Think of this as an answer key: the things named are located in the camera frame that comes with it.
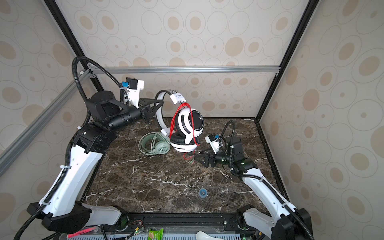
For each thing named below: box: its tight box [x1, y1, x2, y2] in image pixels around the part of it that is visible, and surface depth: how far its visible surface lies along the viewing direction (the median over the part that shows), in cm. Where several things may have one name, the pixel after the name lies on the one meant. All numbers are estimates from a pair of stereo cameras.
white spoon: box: [195, 231, 225, 240], surface depth 71 cm
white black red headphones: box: [154, 89, 205, 153], surface depth 47 cm
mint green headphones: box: [138, 132, 171, 156], surface depth 99 cm
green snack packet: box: [147, 228, 164, 240], surface depth 70 cm
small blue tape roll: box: [199, 188, 208, 199], surface depth 85 cm
